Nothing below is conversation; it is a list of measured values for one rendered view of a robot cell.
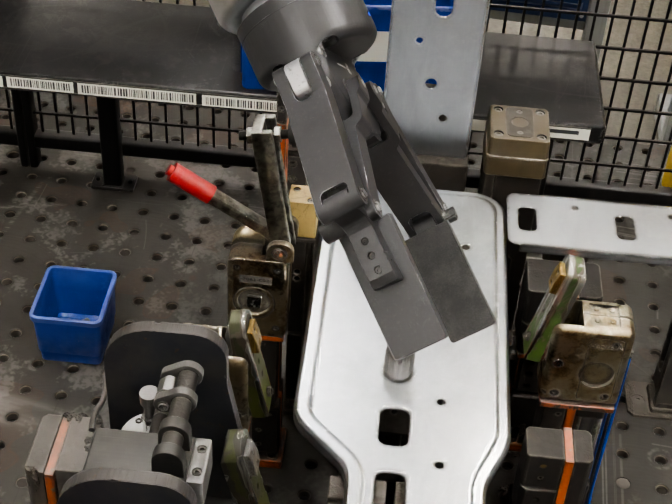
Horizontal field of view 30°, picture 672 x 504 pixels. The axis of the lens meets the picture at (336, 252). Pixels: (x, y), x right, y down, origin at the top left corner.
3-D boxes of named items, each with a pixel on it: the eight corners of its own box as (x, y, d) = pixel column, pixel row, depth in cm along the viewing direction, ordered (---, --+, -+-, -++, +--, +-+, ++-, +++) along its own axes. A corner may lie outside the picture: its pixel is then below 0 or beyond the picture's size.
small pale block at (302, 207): (306, 418, 167) (317, 204, 144) (280, 415, 168) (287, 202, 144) (309, 398, 170) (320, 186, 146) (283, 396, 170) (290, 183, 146)
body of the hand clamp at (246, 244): (280, 469, 161) (287, 264, 138) (228, 464, 161) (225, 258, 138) (286, 434, 165) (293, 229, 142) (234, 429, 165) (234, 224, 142)
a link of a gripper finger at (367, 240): (362, 189, 64) (345, 186, 61) (404, 278, 64) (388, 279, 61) (337, 202, 65) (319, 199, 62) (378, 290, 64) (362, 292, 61)
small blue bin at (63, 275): (105, 371, 172) (100, 324, 166) (34, 364, 172) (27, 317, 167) (122, 316, 180) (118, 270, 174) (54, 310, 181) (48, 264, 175)
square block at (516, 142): (511, 347, 180) (552, 143, 156) (456, 341, 180) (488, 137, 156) (510, 309, 186) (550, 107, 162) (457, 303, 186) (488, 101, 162)
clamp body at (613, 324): (594, 550, 154) (655, 350, 131) (497, 540, 154) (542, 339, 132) (589, 491, 161) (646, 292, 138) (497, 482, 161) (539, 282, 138)
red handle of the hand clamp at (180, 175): (292, 248, 137) (169, 174, 132) (280, 259, 139) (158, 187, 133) (296, 224, 140) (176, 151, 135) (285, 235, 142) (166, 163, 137)
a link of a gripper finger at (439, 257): (403, 241, 78) (406, 241, 78) (451, 344, 77) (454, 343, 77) (446, 219, 77) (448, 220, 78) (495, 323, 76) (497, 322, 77)
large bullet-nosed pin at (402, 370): (411, 393, 133) (416, 350, 129) (381, 390, 133) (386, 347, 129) (412, 372, 135) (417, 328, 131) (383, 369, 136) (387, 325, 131)
